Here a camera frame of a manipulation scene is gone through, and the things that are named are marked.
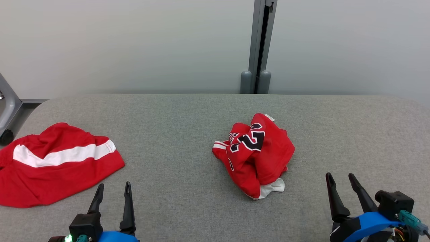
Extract grey wall post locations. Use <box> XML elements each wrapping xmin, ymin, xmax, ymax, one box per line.
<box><xmin>240</xmin><ymin>0</ymin><xmax>278</xmax><ymax>94</ymax></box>

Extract black right cable teal plug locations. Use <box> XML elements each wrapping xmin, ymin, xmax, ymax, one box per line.
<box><xmin>398</xmin><ymin>210</ymin><xmax>430</xmax><ymax>238</ymax></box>

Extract grey metal frame with caster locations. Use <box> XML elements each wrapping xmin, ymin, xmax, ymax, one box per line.
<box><xmin>0</xmin><ymin>73</ymin><xmax>47</xmax><ymax>146</ymax></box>

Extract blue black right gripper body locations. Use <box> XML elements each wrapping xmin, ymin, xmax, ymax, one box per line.
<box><xmin>330</xmin><ymin>211</ymin><xmax>406</xmax><ymax>242</ymax></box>

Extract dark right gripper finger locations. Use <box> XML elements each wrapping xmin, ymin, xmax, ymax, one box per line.
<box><xmin>348</xmin><ymin>173</ymin><xmax>378</xmax><ymax>213</ymax></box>
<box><xmin>325</xmin><ymin>173</ymin><xmax>351</xmax><ymax>222</ymax></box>

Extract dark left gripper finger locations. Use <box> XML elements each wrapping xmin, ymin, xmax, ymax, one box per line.
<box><xmin>88</xmin><ymin>184</ymin><xmax>104</xmax><ymax>213</ymax></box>
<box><xmin>120</xmin><ymin>182</ymin><xmax>136</xmax><ymax>234</ymax></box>

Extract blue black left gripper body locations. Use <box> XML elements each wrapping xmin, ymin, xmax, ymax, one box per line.
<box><xmin>97</xmin><ymin>231</ymin><xmax>140</xmax><ymax>242</ymax></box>

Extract red shorts with white stripe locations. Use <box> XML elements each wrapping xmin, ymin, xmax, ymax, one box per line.
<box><xmin>0</xmin><ymin>123</ymin><xmax>125</xmax><ymax>208</ymax></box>

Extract red jersey with black number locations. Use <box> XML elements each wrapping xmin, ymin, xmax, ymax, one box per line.
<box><xmin>212</xmin><ymin>113</ymin><xmax>295</xmax><ymax>200</ymax></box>

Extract grey fabric sofa cushion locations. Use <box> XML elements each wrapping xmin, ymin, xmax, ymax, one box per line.
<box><xmin>0</xmin><ymin>93</ymin><xmax>430</xmax><ymax>242</ymax></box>

